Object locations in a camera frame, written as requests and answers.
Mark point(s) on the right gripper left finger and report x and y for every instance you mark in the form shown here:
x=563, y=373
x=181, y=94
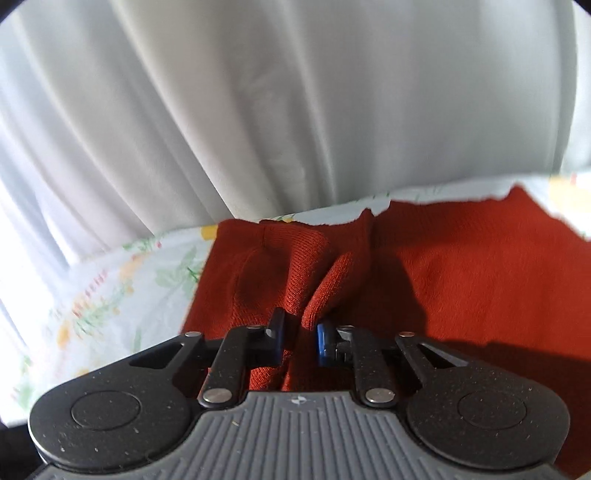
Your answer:
x=240, y=351

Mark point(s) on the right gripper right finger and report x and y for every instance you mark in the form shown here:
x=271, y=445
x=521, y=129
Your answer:
x=348, y=345

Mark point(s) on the red knit sweater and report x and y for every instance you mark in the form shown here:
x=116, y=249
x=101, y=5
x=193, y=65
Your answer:
x=499, y=280

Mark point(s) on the floral bed sheet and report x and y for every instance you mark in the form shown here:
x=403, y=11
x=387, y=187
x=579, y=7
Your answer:
x=137, y=295

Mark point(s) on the white curtain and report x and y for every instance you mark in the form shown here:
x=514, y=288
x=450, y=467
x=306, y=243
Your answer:
x=124, y=119

